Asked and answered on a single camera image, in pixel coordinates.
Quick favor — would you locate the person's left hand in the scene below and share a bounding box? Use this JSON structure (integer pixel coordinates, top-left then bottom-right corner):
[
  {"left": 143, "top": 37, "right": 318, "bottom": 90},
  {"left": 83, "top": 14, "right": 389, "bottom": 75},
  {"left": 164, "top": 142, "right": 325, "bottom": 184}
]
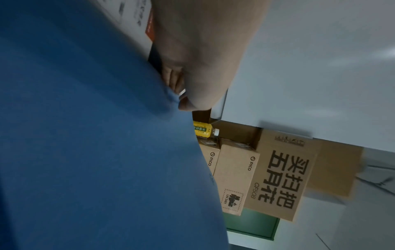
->
[{"left": 149, "top": 0, "right": 272, "bottom": 112}]

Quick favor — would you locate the gray blue folder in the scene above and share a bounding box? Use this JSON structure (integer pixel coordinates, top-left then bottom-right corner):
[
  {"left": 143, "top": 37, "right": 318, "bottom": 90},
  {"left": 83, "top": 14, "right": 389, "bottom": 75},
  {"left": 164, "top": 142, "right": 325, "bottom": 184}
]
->
[{"left": 0, "top": 0, "right": 231, "bottom": 250}]

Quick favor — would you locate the yellow drink bottle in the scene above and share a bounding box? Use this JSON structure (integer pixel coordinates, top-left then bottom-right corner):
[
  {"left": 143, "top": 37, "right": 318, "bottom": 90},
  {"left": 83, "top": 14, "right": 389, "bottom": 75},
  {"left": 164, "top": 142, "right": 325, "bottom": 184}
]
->
[{"left": 193, "top": 120, "right": 220, "bottom": 138}]

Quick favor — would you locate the low brown cardboard box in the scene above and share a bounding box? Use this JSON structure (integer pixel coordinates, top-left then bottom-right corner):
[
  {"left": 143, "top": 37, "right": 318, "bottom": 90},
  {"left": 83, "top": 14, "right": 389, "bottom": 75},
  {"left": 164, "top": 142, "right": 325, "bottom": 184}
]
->
[{"left": 211, "top": 119, "right": 263, "bottom": 150}]

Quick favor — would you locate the cardboard box black logo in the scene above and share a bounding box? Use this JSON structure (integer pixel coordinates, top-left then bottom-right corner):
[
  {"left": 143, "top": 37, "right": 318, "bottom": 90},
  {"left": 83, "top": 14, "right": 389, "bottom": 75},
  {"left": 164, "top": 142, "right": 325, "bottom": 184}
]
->
[
  {"left": 197, "top": 138, "right": 222, "bottom": 176},
  {"left": 212, "top": 144, "right": 260, "bottom": 217}
]

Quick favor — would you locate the large printed cardboard box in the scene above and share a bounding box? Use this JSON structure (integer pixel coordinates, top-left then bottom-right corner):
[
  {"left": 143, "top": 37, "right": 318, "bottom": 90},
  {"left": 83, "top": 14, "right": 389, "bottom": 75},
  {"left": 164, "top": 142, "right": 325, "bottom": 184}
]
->
[{"left": 243, "top": 129, "right": 320, "bottom": 222}]

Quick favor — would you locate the plain cardboard box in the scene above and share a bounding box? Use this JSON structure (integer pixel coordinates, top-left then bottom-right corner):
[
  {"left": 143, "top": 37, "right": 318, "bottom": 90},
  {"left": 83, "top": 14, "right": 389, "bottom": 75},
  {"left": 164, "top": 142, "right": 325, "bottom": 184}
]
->
[{"left": 308, "top": 139, "right": 365, "bottom": 199}]

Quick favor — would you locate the green cabinet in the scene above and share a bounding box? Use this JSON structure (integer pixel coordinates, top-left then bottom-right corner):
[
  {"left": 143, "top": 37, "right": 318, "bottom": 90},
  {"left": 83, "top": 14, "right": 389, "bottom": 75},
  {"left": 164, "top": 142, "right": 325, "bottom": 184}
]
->
[{"left": 225, "top": 208, "right": 281, "bottom": 242}]

